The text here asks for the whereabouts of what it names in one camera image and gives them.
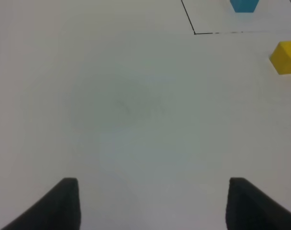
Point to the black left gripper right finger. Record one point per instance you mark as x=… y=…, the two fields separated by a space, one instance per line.
x=248 y=208

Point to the blue template cube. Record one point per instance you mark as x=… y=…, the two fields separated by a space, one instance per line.
x=244 y=6

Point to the yellow cube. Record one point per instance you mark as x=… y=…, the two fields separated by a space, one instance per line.
x=281 y=58

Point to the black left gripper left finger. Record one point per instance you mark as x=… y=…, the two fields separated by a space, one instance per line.
x=59 y=209

